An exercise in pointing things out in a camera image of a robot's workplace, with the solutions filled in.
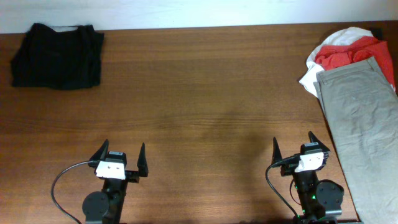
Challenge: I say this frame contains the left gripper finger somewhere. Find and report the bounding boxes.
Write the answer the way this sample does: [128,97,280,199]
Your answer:
[90,139,109,161]
[137,143,149,171]

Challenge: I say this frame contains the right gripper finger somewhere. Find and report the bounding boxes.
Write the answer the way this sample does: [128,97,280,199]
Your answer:
[272,137,282,166]
[308,131,330,152]

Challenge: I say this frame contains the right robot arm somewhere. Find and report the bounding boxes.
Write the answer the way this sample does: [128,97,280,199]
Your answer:
[265,131,345,224]

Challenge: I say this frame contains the khaki green shorts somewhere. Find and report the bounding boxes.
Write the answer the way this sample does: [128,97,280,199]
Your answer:
[314,57,397,223]

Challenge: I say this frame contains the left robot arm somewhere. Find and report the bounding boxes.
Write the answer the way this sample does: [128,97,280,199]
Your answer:
[82,140,149,224]

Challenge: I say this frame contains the red t-shirt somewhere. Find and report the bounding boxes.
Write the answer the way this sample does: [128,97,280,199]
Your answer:
[315,36,396,90]

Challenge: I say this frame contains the white garment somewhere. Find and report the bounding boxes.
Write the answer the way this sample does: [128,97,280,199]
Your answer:
[299,27,373,97]

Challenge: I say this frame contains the black folded garment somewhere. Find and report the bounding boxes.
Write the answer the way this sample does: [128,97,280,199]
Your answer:
[11,23,104,90]

